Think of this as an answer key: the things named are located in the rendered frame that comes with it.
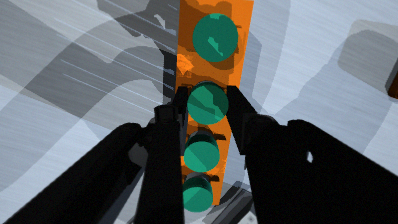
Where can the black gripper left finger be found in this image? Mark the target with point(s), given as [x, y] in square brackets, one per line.
[96, 187]

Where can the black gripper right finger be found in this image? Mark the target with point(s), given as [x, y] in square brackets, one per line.
[350, 187]

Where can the orange multimeter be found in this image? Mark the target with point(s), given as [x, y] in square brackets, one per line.
[393, 90]

